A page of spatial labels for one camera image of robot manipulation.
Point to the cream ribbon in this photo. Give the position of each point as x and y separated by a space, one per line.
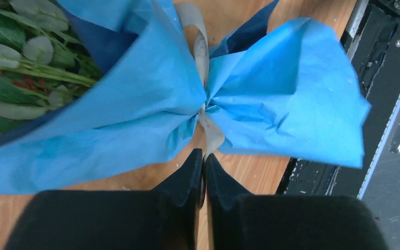
190 15

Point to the pink fake flower stem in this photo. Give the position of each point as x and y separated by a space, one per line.
23 97

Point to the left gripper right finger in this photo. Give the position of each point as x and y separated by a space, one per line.
239 219

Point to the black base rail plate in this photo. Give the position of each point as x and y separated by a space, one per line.
372 42

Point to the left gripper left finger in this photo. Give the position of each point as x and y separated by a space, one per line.
165 217

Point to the blue wrapping paper sheet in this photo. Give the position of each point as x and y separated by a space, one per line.
291 91

